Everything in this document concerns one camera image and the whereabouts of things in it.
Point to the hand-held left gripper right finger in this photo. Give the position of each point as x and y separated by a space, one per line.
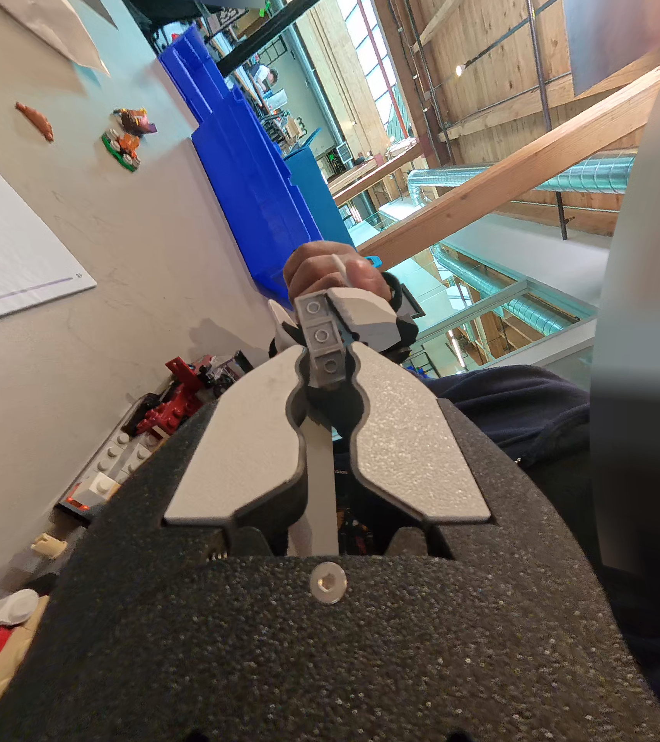
411 446

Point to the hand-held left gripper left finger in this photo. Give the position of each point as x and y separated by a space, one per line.
231 440

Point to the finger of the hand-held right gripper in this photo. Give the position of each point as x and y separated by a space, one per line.
367 316
322 487

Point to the grey studded toy brick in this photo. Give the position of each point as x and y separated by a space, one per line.
323 333

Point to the person's right forearm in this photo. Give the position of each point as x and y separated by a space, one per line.
509 406

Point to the person's right hand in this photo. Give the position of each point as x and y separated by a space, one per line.
318 266

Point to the red toy brick vehicle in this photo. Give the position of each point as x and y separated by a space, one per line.
179 400

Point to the grey toy brick baseplate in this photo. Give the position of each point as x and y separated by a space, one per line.
112 464

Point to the small blue plastic bin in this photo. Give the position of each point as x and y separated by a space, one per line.
312 179

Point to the large blue plastic bin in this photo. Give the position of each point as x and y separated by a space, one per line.
237 162

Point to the cream toy brick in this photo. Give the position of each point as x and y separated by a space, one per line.
48 546

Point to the wooden ceiling beam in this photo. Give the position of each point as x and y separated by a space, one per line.
527 156

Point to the white instruction sheet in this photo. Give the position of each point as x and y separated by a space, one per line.
5 249

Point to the small colourful toy brick model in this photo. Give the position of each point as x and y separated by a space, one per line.
127 142

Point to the black metal beam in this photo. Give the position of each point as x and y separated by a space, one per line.
266 32

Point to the person's dark sweater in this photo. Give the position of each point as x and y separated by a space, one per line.
654 637

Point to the grey hanging panel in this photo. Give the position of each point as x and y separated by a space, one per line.
620 40

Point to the brown toy brick piece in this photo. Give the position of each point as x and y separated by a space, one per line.
37 122

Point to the white paper sheet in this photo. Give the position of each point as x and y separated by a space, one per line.
63 29

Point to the short metal air duct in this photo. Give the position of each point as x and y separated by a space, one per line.
480 284

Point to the long metal air duct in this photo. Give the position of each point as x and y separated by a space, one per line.
585 174

